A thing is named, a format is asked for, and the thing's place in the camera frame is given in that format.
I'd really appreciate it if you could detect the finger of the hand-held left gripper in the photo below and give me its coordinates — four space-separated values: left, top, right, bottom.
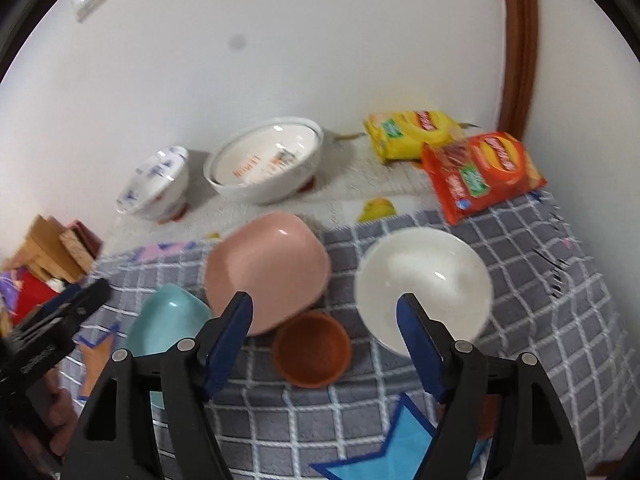
22 278 112 333
0 327 77 401

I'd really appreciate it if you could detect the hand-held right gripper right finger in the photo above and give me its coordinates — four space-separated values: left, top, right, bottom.
396 292 586 480

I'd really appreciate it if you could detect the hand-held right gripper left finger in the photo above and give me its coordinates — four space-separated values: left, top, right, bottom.
61 291 254 480

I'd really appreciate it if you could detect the teal square bowl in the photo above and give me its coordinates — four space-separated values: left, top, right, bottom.
122 282 215 411

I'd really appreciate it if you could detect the plain white bowl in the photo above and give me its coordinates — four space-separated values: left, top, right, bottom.
354 226 493 358

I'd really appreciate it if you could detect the small brown bowl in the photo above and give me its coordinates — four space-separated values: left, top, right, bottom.
272 310 352 388

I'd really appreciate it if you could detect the pink square bowl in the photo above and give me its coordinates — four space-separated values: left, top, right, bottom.
204 211 331 337

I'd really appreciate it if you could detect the red bag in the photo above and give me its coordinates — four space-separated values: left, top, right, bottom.
10 270 63 323

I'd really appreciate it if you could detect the red box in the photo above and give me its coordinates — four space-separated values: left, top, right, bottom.
70 219 104 261

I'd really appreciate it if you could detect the grey checked tablecloth with stars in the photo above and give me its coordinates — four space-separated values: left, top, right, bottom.
57 192 626 480

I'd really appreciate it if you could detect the blue patterned white bowl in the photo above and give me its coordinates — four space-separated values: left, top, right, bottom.
116 146 190 223

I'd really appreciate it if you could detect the large white bowl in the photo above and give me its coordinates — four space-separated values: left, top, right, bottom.
203 117 324 206

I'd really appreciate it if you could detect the white lace fruit-print tablecloth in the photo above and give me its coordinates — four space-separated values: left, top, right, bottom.
102 130 451 261

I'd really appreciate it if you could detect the white bowl with orange print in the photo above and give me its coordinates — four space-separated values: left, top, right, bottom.
210 125 319 186

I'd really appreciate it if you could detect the orange snack packet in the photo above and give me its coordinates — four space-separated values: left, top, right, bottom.
421 131 547 226

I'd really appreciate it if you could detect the yellow snack packet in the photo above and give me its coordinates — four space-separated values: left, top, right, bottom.
363 111 468 163

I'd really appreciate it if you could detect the brown wooden door frame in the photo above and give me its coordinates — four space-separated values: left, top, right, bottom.
497 0 540 141

